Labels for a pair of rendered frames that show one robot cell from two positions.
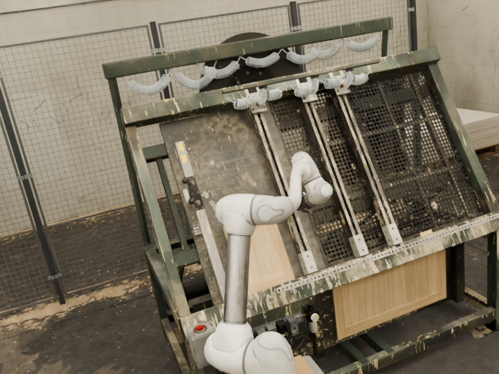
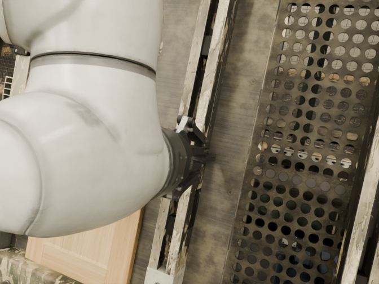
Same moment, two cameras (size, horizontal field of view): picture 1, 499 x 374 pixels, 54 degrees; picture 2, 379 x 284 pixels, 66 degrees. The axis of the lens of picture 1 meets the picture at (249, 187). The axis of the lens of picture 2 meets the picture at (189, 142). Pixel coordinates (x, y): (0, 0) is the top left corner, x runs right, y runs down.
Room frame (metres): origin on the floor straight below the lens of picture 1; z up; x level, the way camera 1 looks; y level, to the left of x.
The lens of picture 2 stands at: (2.30, -0.55, 1.56)
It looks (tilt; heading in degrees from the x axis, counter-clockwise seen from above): 31 degrees down; 41
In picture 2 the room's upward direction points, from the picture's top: straight up
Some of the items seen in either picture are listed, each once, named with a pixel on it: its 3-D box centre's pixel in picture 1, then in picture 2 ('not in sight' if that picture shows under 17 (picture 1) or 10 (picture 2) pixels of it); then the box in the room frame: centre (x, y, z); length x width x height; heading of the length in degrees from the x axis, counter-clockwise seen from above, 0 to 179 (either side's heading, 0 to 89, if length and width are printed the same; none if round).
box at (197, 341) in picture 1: (203, 344); not in sight; (2.07, 0.35, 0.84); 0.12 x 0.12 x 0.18; 19
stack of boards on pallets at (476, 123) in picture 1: (411, 145); not in sight; (6.93, -2.45, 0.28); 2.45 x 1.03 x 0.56; 107
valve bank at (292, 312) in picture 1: (281, 333); not in sight; (2.28, -0.05, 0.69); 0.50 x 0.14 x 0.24; 109
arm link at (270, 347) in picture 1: (272, 358); not in sight; (1.68, 0.02, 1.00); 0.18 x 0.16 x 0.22; 61
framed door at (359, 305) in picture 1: (391, 282); not in sight; (2.89, -0.85, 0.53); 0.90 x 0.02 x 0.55; 109
